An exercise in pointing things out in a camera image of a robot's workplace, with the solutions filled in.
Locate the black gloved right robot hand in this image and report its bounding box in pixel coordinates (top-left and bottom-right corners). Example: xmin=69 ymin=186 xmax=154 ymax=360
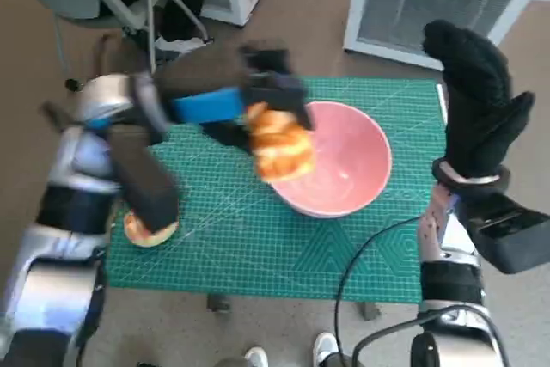
xmin=421 ymin=19 xmax=536 ymax=181

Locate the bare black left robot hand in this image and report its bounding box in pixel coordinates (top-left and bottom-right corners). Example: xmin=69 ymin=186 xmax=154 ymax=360
xmin=165 ymin=42 xmax=315 ymax=157

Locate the long orange toy bread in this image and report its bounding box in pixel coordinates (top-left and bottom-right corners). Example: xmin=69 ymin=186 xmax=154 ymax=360
xmin=245 ymin=101 xmax=314 ymax=182

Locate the pink bowl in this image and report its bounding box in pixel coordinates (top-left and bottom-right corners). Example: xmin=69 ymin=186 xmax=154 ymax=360
xmin=257 ymin=101 xmax=393 ymax=218

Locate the round toy bread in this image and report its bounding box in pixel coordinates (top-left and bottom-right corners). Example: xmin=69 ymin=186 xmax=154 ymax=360
xmin=123 ymin=207 xmax=180 ymax=248

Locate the large white mesh cabinet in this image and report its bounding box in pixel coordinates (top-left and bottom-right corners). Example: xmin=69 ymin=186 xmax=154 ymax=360
xmin=343 ymin=0 xmax=550 ymax=71

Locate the green cutting mat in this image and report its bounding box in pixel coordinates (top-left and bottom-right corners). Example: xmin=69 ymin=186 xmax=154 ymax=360
xmin=105 ymin=76 xmax=448 ymax=304

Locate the grey table foot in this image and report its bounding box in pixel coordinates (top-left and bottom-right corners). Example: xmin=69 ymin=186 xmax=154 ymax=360
xmin=359 ymin=301 xmax=382 ymax=321
xmin=205 ymin=295 xmax=231 ymax=312

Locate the white shoe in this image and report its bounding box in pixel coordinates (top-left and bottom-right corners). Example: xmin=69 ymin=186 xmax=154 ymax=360
xmin=243 ymin=346 xmax=268 ymax=367
xmin=312 ymin=332 xmax=339 ymax=367

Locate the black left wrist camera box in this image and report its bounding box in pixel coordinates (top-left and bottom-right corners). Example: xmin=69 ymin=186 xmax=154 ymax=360
xmin=105 ymin=125 xmax=180 ymax=235

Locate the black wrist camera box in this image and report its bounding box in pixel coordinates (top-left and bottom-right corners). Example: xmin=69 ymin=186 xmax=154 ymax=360
xmin=466 ymin=193 xmax=550 ymax=276
xmin=105 ymin=125 xmax=180 ymax=235

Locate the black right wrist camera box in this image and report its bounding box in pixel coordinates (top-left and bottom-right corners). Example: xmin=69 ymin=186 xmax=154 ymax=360
xmin=466 ymin=193 xmax=550 ymax=276

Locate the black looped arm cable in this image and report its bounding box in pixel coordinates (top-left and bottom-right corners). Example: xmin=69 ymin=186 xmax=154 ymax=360
xmin=351 ymin=304 xmax=512 ymax=367

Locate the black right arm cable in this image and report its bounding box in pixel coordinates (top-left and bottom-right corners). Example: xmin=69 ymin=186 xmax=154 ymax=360
xmin=333 ymin=216 xmax=425 ymax=367

